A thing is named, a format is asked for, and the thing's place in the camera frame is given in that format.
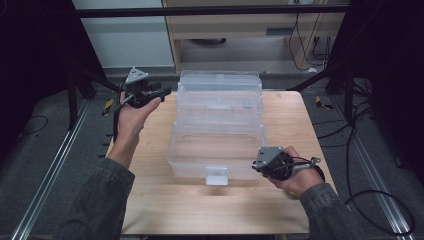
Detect white cabinet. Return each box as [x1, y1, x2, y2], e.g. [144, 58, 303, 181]
[71, 0, 176, 69]

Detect black curtain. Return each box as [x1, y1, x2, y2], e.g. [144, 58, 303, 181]
[328, 0, 424, 184]
[0, 0, 108, 158]

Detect hanging black desk cables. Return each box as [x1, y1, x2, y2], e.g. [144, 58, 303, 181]
[288, 13, 334, 72]

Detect black horizontal frame bar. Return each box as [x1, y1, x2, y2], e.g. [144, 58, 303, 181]
[71, 4, 351, 18]

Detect clear plastic storage box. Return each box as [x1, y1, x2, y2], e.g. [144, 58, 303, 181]
[167, 69, 269, 187]

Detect thin black floor cable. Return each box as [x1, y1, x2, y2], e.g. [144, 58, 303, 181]
[19, 114, 49, 136]

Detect light wooden desk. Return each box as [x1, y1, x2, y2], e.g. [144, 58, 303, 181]
[162, 0, 351, 73]

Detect black frame brace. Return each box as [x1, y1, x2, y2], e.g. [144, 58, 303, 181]
[288, 64, 348, 93]
[71, 63, 123, 93]

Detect black frame post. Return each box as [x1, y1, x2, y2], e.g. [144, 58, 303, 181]
[344, 68, 354, 123]
[66, 71, 79, 131]

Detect aluminium floor rail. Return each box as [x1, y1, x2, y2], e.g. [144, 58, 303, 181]
[333, 96, 416, 240]
[11, 99, 91, 240]

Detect person's left hand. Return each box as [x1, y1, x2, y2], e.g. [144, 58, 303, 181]
[114, 91, 163, 145]

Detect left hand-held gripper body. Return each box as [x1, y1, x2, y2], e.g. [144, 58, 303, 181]
[125, 66, 158, 109]

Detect looped black floor cable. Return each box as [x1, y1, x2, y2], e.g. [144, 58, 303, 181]
[343, 189, 417, 236]

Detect yellow black striped tape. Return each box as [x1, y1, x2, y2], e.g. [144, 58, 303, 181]
[314, 95, 334, 111]
[101, 98, 115, 117]

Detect person's right hand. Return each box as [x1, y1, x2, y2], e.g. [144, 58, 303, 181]
[268, 145, 326, 200]

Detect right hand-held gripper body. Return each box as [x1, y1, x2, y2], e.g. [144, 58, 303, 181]
[252, 146, 296, 182]

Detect bundle of black floor cables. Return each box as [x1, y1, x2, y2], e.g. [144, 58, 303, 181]
[313, 99, 374, 149]

